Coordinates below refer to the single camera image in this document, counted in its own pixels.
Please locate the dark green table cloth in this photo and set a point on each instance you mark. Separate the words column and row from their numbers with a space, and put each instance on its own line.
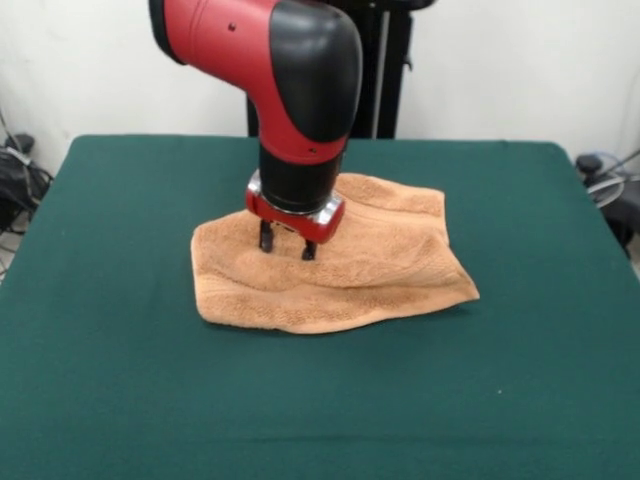
column 125, row 375

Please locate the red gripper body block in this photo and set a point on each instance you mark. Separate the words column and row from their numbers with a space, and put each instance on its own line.
column 310, row 227

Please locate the orange terry towel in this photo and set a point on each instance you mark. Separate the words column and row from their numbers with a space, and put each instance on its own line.
column 375, row 270

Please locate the black equipment block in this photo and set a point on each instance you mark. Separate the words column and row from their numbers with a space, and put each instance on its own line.
column 622, row 210

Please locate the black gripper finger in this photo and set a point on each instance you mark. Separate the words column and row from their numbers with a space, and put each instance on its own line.
column 265, row 237
column 307, row 250

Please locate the black robot pedestal frame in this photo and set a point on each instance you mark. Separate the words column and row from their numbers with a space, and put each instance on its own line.
column 385, row 75

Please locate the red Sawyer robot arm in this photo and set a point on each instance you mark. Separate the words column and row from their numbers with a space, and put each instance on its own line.
column 280, row 90

